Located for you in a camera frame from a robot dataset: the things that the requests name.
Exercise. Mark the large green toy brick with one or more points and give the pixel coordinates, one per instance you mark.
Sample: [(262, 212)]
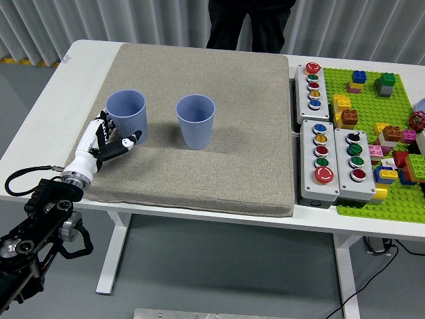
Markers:
[(416, 166)]

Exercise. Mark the red toy brick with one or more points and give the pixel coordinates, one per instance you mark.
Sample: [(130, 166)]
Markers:
[(400, 159)]

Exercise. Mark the grey five-button control box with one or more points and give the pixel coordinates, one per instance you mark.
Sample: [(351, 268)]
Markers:
[(302, 96), (307, 159)]

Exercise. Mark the brown toy brick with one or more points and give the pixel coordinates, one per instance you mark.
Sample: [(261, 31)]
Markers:
[(391, 133), (349, 118)]

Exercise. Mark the white curtain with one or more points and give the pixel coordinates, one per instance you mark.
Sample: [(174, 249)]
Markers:
[(99, 20)]

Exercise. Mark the person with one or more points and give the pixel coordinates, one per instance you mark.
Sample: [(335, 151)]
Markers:
[(232, 26)]

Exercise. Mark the magenta toy brick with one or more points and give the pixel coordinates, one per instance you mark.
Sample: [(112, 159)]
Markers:
[(408, 136)]

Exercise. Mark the grey selector switch control box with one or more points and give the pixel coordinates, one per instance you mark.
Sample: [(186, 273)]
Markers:
[(342, 166)]

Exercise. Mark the green studded baseplate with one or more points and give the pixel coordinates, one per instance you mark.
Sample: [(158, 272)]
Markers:
[(365, 109)]

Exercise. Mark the pink toy brick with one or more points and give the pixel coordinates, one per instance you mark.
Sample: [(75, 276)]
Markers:
[(352, 90), (375, 151)]

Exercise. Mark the grey toy brick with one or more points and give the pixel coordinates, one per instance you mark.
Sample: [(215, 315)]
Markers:
[(385, 91)]

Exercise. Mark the blue toy brick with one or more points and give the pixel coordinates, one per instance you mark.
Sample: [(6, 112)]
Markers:
[(378, 177), (405, 179), (359, 77)]

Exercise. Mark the yellow round toy block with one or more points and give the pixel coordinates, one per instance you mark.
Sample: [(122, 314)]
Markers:
[(381, 192)]

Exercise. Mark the grey-brown foam mat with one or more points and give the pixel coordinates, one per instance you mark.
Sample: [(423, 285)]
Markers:
[(216, 166)]

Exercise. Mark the blue ribbed plastic cup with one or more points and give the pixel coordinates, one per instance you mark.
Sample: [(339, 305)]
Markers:
[(197, 129), (127, 113)]

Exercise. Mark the white table leg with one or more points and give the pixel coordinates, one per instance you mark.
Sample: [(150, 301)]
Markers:
[(348, 276), (111, 259)]

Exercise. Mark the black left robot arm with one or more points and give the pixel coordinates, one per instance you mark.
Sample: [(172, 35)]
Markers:
[(50, 199)]

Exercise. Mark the white box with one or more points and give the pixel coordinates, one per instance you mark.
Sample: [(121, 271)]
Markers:
[(421, 143)]

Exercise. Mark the grey power adapter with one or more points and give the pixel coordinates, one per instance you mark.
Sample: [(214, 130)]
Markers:
[(376, 246)]

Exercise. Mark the yellow toy brick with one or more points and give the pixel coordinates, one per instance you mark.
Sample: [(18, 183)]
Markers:
[(380, 129), (354, 85), (342, 101), (388, 173), (338, 120)]

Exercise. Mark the white printed toy brick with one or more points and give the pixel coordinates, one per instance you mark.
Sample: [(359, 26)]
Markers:
[(388, 163)]

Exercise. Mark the red valve handwheel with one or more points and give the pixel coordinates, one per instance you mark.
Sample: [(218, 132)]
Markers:
[(417, 121)]

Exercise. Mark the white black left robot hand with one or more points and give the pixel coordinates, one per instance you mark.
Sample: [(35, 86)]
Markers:
[(84, 156)]

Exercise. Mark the pale blue bowl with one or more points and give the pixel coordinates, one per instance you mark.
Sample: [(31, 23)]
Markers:
[(421, 106)]

